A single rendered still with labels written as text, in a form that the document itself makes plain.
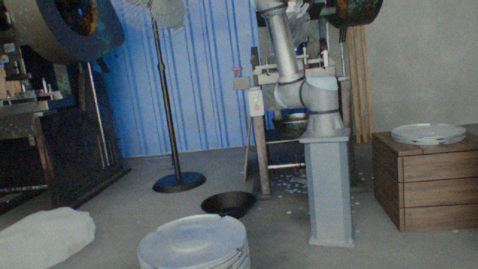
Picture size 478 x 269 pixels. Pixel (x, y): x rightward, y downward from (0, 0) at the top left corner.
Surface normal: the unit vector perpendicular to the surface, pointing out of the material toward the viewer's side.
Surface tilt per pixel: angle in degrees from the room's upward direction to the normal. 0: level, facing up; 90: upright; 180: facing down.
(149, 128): 90
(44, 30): 128
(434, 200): 90
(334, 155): 90
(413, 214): 90
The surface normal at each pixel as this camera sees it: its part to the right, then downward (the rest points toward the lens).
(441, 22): -0.08, 0.19
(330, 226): -0.34, 0.21
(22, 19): -0.05, 0.59
